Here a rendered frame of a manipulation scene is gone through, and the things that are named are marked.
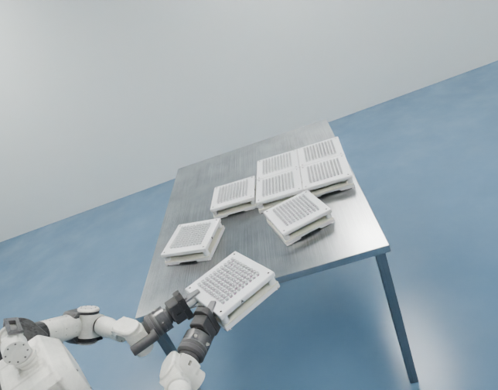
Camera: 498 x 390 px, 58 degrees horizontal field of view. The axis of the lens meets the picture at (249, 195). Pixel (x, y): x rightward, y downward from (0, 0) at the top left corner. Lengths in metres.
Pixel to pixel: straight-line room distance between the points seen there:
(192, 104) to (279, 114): 0.99
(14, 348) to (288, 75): 4.30
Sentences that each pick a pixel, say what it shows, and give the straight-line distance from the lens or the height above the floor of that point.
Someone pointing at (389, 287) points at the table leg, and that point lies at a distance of 2.01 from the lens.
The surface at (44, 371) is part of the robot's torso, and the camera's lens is 1.40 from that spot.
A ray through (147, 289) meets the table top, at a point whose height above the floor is 0.86.
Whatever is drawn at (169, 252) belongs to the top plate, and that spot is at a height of 0.93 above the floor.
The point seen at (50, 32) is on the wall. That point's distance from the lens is 5.27.
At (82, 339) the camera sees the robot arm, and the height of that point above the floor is 1.03.
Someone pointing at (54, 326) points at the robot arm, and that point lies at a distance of 1.73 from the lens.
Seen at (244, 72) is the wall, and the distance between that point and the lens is 5.10.
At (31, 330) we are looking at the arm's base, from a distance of 1.64.
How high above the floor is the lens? 2.00
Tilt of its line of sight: 27 degrees down
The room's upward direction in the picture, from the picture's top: 22 degrees counter-clockwise
